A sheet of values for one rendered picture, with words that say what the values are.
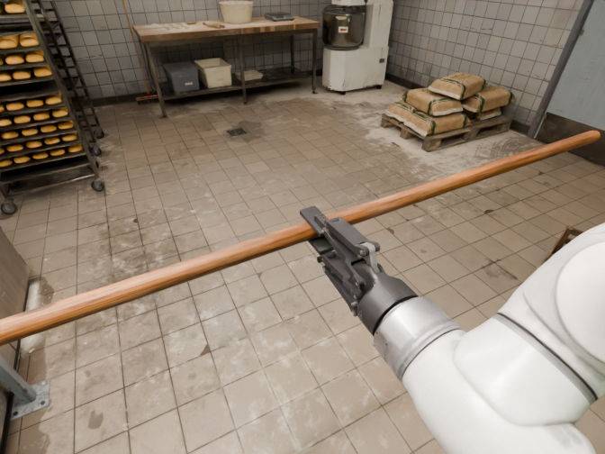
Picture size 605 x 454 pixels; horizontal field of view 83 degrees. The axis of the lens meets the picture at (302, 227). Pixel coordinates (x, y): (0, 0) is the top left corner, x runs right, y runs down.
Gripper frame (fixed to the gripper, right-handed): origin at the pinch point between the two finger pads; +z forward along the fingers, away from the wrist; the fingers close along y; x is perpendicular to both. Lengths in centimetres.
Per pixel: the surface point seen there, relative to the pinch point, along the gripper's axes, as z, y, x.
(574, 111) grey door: 133, 79, 365
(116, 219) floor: 211, 118, -50
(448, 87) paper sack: 206, 62, 268
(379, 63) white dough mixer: 380, 79, 321
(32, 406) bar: 79, 118, -94
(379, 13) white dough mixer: 382, 18, 313
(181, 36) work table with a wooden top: 408, 30, 59
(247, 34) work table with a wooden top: 411, 34, 137
